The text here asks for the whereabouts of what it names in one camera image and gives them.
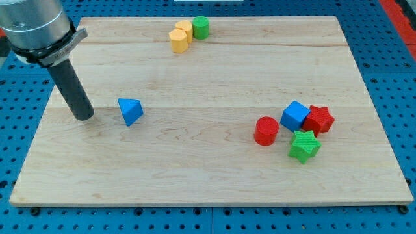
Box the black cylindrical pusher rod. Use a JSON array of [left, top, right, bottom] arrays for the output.
[[47, 59, 94, 121]]

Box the blue triangle block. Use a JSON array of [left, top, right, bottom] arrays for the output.
[[118, 98, 144, 127]]

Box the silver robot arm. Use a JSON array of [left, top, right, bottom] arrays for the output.
[[1, 0, 94, 121]]

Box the yellow hexagon block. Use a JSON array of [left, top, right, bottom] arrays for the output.
[[168, 29, 189, 53]]

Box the yellow heart block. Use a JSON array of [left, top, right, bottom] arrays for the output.
[[175, 20, 193, 44]]

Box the green cylinder block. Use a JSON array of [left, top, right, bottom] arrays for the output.
[[192, 16, 209, 40]]

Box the wooden board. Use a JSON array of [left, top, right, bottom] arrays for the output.
[[10, 16, 413, 207]]

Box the red cylinder block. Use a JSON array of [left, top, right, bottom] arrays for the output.
[[253, 116, 280, 146]]

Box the blue cube block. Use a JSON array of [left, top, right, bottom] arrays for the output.
[[280, 101, 311, 131]]

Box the green star block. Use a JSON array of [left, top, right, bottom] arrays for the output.
[[288, 131, 321, 164]]

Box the red star block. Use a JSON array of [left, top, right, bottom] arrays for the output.
[[302, 105, 335, 137]]

